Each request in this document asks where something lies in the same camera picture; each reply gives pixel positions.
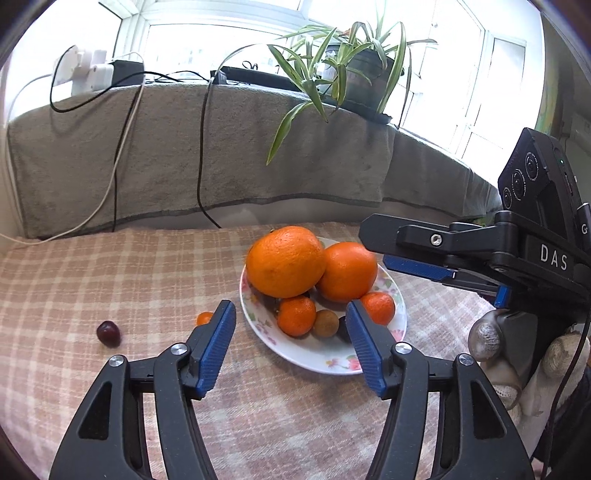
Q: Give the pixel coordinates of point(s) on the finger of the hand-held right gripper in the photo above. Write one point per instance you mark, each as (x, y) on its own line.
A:
(415, 237)
(415, 267)

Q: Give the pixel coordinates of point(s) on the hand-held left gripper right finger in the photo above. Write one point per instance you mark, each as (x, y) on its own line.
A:
(364, 355)

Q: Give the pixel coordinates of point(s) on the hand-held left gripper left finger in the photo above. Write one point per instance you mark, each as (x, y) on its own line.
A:
(217, 350)

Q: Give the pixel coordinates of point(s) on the tiny orange kumquat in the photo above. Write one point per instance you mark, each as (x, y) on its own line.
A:
(204, 318)

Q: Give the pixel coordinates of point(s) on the floral white plate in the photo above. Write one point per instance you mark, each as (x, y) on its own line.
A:
(323, 360)

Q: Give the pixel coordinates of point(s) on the small tangerine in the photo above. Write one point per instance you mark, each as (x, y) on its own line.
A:
(296, 316)
(379, 308)

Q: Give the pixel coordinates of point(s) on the brown round longan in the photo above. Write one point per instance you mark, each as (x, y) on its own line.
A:
(327, 323)

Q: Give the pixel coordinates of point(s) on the large orange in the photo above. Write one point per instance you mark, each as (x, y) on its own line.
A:
(284, 263)
(348, 272)

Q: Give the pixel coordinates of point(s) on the person's right forearm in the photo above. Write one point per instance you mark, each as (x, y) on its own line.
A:
(572, 438)

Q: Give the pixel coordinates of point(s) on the person's right hand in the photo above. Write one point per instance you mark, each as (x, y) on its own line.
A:
(485, 337)

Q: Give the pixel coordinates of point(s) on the dark pot saucer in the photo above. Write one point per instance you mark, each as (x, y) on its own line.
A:
(383, 119)

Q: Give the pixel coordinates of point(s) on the plant pot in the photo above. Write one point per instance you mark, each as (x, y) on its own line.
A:
(364, 87)

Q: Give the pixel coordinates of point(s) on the grey towel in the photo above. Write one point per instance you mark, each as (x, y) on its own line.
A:
(161, 152)

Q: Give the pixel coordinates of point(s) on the spider plant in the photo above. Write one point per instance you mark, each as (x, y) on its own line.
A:
(284, 61)

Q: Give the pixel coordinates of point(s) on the long black device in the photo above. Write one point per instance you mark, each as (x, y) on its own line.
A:
(249, 76)

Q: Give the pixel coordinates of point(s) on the black power adapter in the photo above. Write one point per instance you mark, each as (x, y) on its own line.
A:
(127, 71)

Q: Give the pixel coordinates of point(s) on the white power adapter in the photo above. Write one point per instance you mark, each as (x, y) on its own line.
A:
(92, 76)

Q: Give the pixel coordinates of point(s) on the white window frame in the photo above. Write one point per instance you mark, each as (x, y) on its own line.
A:
(184, 46)

